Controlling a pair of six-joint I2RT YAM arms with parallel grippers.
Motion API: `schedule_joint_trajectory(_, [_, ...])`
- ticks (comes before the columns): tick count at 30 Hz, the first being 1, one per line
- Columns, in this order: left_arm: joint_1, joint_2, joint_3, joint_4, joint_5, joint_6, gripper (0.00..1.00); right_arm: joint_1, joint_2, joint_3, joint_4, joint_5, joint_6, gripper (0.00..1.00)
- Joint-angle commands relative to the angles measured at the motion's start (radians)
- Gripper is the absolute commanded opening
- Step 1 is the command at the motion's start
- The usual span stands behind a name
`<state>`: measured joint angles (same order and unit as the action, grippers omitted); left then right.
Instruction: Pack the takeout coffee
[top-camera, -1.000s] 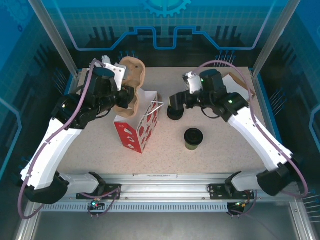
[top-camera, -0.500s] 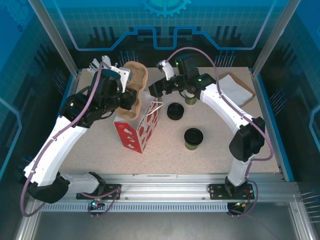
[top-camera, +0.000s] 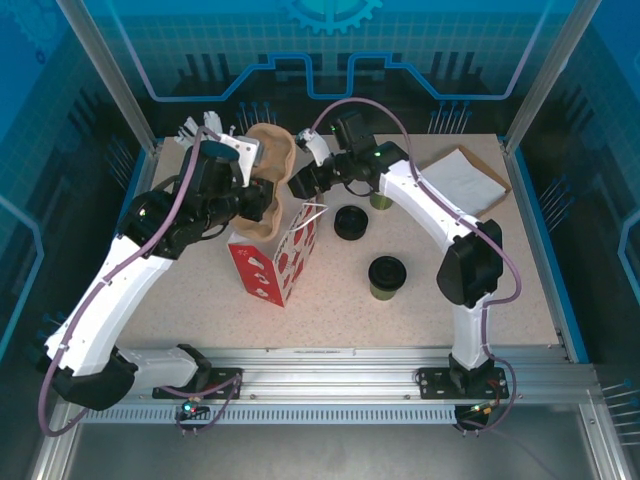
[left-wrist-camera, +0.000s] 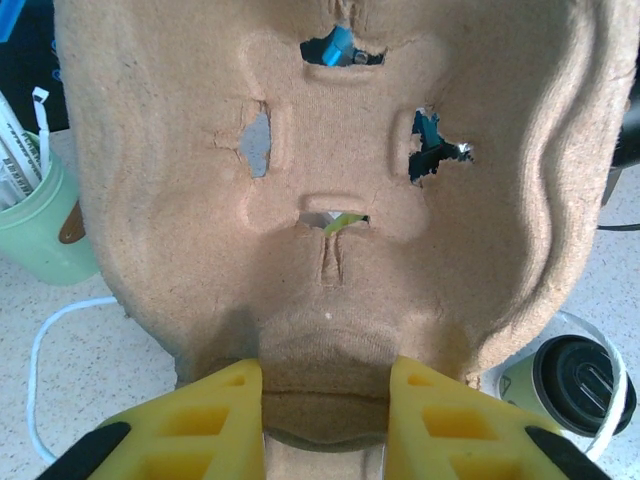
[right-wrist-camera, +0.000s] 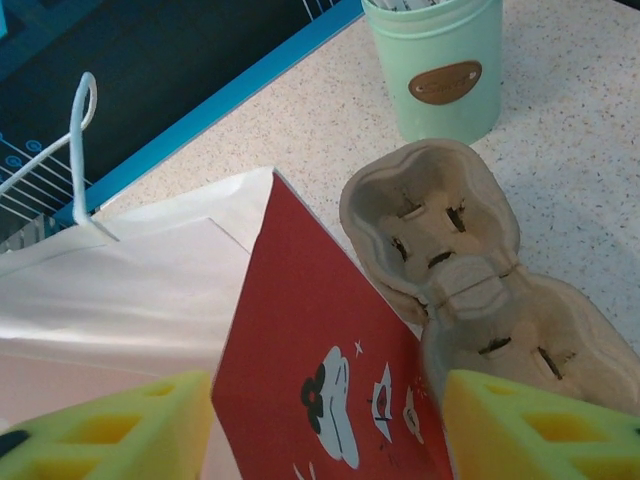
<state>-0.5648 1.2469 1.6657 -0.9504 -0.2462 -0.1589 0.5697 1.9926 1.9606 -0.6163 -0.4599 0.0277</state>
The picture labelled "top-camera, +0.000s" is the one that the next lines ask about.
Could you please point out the brown pulp cup carrier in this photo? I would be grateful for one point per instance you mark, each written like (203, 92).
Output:
(272, 150)

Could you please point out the white red paper gift bag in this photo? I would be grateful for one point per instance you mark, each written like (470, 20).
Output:
(260, 270)

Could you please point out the black plastic cup lid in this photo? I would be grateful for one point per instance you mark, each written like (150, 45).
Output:
(386, 271)

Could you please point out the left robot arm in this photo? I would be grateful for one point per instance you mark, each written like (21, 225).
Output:
(115, 300)

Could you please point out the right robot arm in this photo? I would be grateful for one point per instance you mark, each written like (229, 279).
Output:
(425, 200)

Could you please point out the stack of green paper cups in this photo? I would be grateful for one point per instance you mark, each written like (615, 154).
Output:
(381, 201)

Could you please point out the stack of white napkins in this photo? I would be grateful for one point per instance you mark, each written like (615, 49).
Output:
(465, 175)

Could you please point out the white napkins on brown paper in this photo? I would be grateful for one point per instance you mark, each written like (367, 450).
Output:
(492, 175)

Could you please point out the left base LED board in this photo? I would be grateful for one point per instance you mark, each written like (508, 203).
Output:
(192, 409)

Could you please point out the base led board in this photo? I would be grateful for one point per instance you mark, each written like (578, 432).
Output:
(192, 409)
(481, 409)

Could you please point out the right base LED board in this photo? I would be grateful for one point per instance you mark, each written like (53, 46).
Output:
(481, 409)

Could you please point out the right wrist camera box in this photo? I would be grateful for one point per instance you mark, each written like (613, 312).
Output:
(315, 147)

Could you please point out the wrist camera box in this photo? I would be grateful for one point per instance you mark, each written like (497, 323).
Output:
(245, 155)
(315, 147)

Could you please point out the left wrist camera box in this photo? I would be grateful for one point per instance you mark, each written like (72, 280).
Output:
(245, 155)

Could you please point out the aluminium frame post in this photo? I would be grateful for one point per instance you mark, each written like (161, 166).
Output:
(545, 80)
(115, 80)

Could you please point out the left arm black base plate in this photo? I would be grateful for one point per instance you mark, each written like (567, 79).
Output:
(227, 378)

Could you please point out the aluminium mounting rail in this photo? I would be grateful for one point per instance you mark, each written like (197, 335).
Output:
(325, 370)

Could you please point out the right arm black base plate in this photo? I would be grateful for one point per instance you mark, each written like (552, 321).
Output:
(435, 382)

